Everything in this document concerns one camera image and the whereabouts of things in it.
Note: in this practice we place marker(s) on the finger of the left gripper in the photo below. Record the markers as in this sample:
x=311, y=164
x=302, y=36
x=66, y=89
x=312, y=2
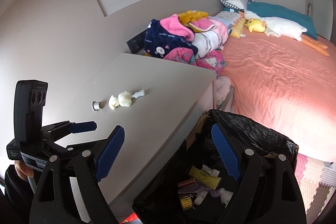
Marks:
x=82, y=126
x=80, y=147

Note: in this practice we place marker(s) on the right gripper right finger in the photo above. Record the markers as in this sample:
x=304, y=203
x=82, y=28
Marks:
x=267, y=190

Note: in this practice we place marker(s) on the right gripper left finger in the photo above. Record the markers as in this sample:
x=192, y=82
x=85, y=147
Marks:
x=54, y=200

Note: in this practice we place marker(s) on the white foam packing pieces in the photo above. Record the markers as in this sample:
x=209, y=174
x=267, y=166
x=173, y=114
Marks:
x=124, y=99

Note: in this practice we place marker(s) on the yellow snack packet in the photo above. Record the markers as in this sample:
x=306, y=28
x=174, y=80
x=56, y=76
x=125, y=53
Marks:
x=202, y=176

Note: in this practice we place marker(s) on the black trash bag bin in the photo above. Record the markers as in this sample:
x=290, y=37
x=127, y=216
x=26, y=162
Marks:
x=174, y=196

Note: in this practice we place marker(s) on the left hand bare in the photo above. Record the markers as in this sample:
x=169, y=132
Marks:
x=23, y=171

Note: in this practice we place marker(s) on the coloured foam floor mat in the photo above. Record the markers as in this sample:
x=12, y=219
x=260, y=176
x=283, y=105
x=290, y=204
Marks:
x=316, y=181

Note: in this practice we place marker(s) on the navy rabbit print pajama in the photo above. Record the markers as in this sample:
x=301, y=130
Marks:
x=159, y=42

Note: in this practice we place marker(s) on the pink Hello Kitty garment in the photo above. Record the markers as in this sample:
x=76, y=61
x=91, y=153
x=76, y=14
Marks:
x=213, y=61

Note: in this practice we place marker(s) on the pink fleece garment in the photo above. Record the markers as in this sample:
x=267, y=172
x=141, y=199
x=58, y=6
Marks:
x=173, y=26

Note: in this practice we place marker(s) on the yellow fuzzy garment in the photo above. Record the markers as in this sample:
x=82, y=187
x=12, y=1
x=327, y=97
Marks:
x=191, y=16

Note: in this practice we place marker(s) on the yellow long bolster pillow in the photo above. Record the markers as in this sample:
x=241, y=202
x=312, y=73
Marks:
x=238, y=28

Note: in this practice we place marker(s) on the white goose plush toy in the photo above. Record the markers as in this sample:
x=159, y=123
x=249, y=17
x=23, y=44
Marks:
x=278, y=27

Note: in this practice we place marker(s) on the white pink cartoon blanket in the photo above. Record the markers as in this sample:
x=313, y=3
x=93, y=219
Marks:
x=210, y=40

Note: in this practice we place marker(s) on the yellow duck plush toy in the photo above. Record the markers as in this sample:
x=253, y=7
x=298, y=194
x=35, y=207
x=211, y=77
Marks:
x=255, y=25

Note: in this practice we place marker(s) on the teal blue quilt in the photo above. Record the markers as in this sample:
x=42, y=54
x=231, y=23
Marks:
x=263, y=9

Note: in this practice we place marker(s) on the black wall socket panel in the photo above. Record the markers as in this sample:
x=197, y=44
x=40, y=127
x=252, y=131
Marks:
x=136, y=44

